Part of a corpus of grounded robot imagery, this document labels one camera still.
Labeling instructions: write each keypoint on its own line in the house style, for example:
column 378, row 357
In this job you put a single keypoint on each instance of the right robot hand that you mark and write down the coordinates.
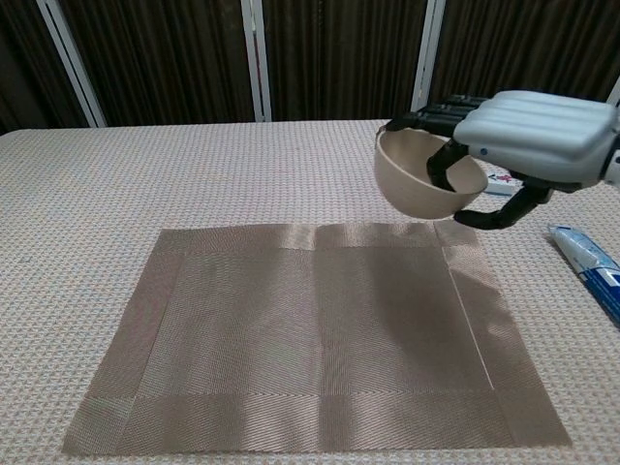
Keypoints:
column 533, row 135

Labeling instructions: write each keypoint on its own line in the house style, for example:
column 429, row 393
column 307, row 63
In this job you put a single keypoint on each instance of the light brown bowl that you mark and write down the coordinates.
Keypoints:
column 412, row 189

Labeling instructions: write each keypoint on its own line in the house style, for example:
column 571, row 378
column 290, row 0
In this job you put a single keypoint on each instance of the brown woven placemat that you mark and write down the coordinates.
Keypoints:
column 290, row 339

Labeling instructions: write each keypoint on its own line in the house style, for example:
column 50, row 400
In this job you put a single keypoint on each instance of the white red-printed mahjong tile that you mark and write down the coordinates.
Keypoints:
column 496, row 186

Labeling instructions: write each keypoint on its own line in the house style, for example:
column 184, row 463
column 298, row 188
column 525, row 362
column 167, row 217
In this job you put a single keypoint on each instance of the dark pleated screen panel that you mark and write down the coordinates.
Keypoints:
column 24, row 58
column 164, row 58
column 339, row 58
column 523, row 48

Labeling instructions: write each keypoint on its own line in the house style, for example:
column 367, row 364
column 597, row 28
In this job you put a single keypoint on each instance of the blue white toothpaste tube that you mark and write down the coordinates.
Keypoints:
column 588, row 257

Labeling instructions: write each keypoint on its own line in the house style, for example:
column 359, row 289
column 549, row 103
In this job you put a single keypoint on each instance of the beige woven tablecloth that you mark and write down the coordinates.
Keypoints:
column 145, row 169

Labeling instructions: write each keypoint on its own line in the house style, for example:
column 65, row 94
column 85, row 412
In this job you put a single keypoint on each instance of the white screen frame post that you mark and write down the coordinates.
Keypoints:
column 256, row 63
column 426, row 58
column 72, row 63
column 615, row 92

